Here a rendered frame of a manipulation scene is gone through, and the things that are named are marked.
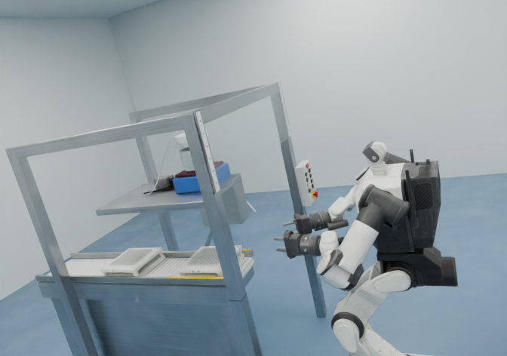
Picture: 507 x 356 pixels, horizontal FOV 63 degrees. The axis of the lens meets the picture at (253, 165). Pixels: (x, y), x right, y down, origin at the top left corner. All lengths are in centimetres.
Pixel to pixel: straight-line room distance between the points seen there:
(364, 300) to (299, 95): 385
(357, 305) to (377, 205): 61
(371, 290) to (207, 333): 90
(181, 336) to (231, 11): 428
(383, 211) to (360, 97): 386
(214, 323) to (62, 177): 386
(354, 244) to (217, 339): 108
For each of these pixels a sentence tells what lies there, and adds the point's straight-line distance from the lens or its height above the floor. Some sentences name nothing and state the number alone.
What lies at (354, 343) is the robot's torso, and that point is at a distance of 198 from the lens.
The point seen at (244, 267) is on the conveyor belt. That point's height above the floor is 81.
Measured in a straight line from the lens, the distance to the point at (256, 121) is 216.
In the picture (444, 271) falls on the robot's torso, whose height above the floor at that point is 84.
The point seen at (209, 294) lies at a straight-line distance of 206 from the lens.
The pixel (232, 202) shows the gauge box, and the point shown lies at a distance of 202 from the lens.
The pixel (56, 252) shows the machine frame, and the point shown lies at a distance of 256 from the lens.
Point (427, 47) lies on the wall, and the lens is 511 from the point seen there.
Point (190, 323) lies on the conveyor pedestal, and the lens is 230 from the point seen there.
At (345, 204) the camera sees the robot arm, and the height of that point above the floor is 103.
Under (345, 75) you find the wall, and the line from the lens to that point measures 524.
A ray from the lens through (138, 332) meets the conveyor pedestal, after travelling 258.
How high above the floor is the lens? 174
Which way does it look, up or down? 13 degrees down
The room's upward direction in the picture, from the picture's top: 13 degrees counter-clockwise
